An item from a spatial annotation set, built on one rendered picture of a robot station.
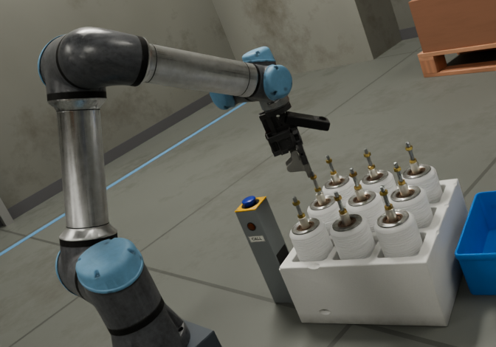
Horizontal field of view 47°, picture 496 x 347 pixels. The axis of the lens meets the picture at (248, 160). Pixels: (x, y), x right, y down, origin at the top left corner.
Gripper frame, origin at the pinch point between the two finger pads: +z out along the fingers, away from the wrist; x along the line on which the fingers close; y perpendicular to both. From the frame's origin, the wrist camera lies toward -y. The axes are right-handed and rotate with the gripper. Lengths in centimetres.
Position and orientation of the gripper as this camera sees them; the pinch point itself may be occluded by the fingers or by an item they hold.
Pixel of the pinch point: (310, 171)
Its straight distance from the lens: 152.9
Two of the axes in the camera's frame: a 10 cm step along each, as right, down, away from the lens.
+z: 3.7, 8.8, 3.0
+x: 0.0, 3.3, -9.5
